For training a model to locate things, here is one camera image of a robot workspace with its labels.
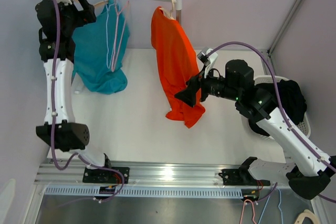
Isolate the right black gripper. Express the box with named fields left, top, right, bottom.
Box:
left=175, top=65, right=240, bottom=108

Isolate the light blue wire hanger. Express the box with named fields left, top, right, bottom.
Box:
left=103, top=0, right=114, bottom=69

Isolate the pink wire hanger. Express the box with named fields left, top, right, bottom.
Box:
left=111, top=0, right=130, bottom=72

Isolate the black t shirt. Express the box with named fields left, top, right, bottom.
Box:
left=248, top=79, right=307, bottom=136

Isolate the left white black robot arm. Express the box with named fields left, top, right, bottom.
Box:
left=35, top=0, right=113, bottom=183

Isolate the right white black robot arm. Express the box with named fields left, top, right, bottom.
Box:
left=175, top=60, right=335, bottom=200

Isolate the teal t shirt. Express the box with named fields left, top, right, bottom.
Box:
left=72, top=5, right=130, bottom=94

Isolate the orange t shirt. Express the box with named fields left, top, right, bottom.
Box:
left=151, top=6, right=206, bottom=128

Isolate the beige wooden hanger right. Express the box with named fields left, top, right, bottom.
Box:
left=159, top=0, right=175, bottom=20

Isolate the pink hanger on floor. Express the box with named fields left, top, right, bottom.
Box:
left=240, top=199, right=257, bottom=224

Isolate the blue hanger on floor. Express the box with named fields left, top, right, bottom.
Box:
left=257, top=188, right=285, bottom=223

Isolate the wooden hanger on floor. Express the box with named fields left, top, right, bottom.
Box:
left=294, top=209, right=321, bottom=224

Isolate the white plastic basket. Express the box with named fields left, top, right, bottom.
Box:
left=254, top=75, right=311, bottom=137

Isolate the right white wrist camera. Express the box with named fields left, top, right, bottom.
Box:
left=197, top=47, right=218, bottom=78

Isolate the aluminium mounting rail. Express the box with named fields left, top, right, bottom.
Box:
left=34, top=159, right=288, bottom=199

